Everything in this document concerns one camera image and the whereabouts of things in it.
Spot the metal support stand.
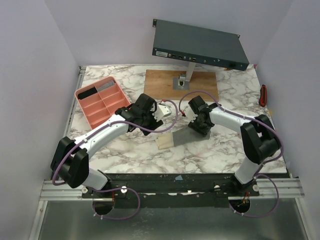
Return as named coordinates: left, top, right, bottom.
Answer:
left=172, top=62, right=196, bottom=91

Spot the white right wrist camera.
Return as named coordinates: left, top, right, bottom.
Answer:
left=183, top=106, right=198, bottom=123

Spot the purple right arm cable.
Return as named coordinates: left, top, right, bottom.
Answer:
left=179, top=90, right=285, bottom=218

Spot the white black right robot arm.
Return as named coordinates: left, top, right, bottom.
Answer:
left=185, top=95, right=282, bottom=196

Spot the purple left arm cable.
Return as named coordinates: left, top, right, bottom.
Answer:
left=51, top=99, right=179, bottom=221

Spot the grey striped item in tray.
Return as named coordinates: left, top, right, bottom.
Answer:
left=96, top=80, right=116, bottom=92

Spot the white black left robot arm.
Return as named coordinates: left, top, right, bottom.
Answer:
left=50, top=93, right=171, bottom=198

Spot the wooden base board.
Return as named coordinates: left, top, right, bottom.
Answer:
left=143, top=69, right=219, bottom=101

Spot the blue-grey rack network device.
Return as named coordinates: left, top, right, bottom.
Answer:
left=152, top=19, right=249, bottom=71

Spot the red black utility knife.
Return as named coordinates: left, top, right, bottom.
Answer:
left=258, top=84, right=268, bottom=107

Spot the grey cream underwear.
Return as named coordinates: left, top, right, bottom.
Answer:
left=155, top=127, right=210, bottom=150

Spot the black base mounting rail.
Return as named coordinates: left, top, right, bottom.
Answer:
left=81, top=173, right=260, bottom=214

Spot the pink compartment organizer tray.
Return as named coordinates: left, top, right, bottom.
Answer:
left=74, top=76, right=131, bottom=130

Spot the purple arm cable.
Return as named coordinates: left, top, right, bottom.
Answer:
left=51, top=99, right=179, bottom=221
left=179, top=90, right=285, bottom=218

